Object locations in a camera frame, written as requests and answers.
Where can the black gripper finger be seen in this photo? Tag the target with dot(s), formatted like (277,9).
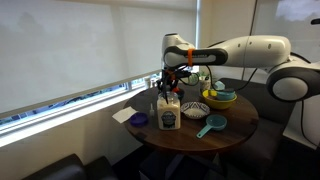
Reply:
(160,85)
(166,93)

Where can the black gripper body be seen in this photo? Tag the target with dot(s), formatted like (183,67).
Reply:
(171,76)

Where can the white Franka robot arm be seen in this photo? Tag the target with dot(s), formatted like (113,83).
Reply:
(260,50)

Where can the orange wooden block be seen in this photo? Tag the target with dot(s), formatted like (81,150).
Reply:
(176,89)

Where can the dark blue bowl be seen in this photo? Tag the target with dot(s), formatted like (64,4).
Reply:
(180,94)

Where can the blue white patterned bowl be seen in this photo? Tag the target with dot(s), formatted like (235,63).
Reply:
(195,110)

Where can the patterned paper cup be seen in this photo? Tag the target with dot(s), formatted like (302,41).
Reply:
(204,86)

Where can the yellow bowl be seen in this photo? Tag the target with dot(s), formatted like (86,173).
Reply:
(218,104)

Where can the teal bowl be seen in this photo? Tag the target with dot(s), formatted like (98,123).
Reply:
(225,94)

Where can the teal measuring cup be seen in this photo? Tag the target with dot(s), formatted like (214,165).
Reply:
(216,122)

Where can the white windowsill container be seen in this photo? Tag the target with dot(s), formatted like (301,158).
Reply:
(147,82)

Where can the glass jar of rice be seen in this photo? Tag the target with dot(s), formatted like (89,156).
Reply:
(168,115)

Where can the white plastic fork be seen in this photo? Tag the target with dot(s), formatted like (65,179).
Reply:
(151,110)

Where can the green plant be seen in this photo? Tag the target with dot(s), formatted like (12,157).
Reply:
(194,79)

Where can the purple jar lid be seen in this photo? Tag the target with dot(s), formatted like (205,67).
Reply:
(138,119)

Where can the white paper napkin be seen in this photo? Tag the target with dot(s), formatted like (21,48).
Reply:
(124,114)

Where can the teal sponge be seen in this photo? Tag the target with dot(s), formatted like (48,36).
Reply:
(219,85)

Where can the round wooden table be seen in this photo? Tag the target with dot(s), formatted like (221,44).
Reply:
(200,136)

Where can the white roller blind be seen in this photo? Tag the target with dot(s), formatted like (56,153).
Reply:
(93,46)

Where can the dark grey sofa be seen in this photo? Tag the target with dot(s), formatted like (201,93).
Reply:
(266,140)

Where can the black leather chair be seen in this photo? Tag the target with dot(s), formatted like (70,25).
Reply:
(66,170)

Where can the white window frame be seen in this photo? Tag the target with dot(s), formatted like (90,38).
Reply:
(83,103)

